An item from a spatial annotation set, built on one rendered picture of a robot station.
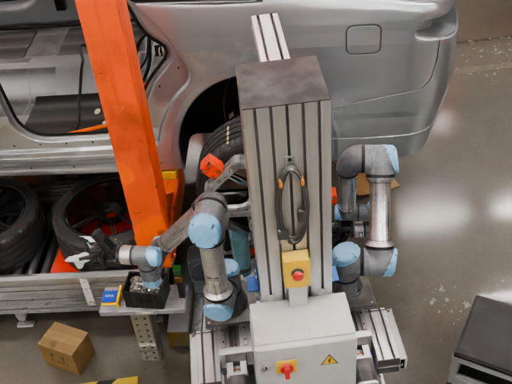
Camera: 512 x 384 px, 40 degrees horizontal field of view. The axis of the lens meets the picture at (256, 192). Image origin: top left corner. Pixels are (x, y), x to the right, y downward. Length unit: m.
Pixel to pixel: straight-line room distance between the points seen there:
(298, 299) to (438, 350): 1.63
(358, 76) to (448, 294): 1.40
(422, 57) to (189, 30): 1.12
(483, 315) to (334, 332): 1.42
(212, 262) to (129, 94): 0.83
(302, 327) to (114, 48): 1.32
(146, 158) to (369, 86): 1.17
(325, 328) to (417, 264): 1.99
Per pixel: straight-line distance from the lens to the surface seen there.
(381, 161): 2.83
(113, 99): 3.02
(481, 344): 3.55
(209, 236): 2.47
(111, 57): 2.92
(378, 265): 2.89
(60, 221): 4.11
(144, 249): 2.70
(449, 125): 5.45
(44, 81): 4.65
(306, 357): 2.40
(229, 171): 3.28
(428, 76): 3.61
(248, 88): 2.03
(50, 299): 4.09
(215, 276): 2.65
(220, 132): 3.44
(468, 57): 6.33
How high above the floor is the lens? 3.09
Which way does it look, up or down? 40 degrees down
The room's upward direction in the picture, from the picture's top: 6 degrees counter-clockwise
